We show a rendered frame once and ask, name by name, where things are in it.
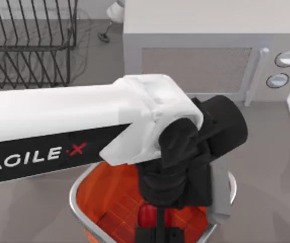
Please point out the large microwave knob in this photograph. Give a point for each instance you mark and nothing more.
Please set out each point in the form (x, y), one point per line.
(287, 58)

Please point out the pale microwave oven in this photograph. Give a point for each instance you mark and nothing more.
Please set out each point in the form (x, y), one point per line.
(210, 20)

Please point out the clear wine glass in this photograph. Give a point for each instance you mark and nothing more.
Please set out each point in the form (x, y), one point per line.
(114, 11)

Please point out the small microwave knob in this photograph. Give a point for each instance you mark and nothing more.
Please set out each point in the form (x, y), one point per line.
(277, 80)

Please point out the orange basket with metal rim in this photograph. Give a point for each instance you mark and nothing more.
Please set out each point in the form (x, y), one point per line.
(114, 200)

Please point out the red object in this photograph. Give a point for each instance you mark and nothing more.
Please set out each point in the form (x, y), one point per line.
(146, 215)

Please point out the pale grey rounded box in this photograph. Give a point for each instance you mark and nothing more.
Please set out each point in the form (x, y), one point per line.
(220, 200)

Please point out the microwave oven door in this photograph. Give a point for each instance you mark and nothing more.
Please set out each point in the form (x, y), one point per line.
(195, 68)

